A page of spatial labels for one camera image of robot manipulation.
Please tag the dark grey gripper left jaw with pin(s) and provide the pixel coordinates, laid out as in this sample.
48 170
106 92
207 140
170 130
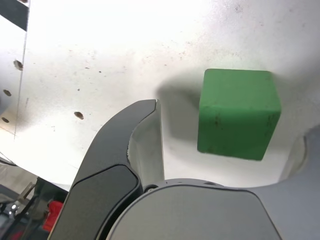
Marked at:
105 175

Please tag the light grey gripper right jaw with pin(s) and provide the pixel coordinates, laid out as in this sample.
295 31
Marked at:
195 215

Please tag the green cube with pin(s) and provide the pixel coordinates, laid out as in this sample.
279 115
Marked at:
237 117

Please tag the red plastic item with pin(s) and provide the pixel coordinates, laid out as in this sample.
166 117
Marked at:
51 216

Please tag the black tape strip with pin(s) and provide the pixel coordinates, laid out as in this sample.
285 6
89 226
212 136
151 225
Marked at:
15 21

